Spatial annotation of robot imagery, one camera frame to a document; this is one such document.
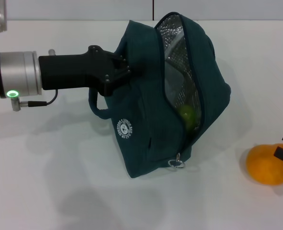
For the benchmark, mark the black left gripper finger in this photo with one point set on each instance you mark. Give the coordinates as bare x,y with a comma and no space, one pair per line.
139,70

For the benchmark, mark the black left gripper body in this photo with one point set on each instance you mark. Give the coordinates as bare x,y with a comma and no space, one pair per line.
71,72

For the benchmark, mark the orange fruit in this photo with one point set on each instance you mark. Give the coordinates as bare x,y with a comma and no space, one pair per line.
263,165

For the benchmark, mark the dark teal insulated lunch bag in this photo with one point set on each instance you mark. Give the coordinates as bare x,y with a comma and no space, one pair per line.
153,134

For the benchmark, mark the green cucumber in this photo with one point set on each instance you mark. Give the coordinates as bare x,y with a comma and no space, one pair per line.
186,117

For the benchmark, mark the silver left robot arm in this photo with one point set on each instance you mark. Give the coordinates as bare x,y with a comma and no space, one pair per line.
14,74

